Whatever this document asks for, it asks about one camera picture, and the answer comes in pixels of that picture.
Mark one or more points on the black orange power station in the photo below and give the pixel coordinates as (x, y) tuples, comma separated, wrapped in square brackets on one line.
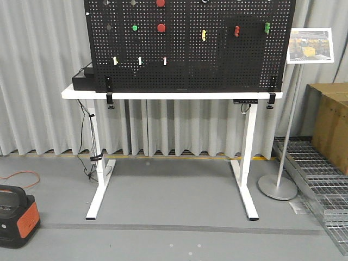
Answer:
[(19, 216)]

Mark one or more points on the grey curtain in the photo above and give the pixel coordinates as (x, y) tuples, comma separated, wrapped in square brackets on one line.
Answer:
[(44, 43)]

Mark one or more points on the white standing desk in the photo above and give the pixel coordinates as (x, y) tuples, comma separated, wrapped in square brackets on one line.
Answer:
[(105, 168)]

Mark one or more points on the green star knob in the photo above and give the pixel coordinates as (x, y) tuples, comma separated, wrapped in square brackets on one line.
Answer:
[(267, 28)]

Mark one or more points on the black clamp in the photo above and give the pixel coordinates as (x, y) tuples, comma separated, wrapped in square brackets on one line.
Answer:
[(271, 102), (109, 95)]

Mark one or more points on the black box on desk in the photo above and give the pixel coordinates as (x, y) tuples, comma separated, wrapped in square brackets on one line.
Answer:
[(84, 80)]

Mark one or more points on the left black clamp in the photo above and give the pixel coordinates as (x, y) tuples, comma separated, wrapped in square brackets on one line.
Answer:
[(109, 95)]

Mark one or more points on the desk height control panel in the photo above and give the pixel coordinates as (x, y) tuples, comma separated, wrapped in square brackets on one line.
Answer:
[(245, 101)]

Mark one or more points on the red round button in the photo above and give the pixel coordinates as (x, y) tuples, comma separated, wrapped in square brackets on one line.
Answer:
[(160, 3), (161, 28)]

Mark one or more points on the upper red round button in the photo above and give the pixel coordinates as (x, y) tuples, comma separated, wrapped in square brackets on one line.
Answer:
[(160, 3)]

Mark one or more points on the sign stand with photo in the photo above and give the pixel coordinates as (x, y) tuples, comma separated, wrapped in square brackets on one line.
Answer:
[(306, 46)]

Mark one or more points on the right black clamp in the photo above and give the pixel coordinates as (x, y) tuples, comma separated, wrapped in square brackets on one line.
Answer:
[(271, 102)]

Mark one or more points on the metal floor grating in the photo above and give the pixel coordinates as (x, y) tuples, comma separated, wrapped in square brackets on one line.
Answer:
[(323, 186)]

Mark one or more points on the black perforated pegboard panel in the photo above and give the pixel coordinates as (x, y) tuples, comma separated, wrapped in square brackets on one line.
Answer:
[(222, 63)]

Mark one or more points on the red star knob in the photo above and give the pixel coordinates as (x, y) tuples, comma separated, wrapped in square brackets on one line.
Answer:
[(236, 31)]

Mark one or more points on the brown cardboard box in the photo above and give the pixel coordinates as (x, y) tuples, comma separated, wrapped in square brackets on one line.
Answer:
[(330, 131)]

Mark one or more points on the lower red round button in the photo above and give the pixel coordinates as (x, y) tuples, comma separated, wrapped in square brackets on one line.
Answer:
[(161, 28)]

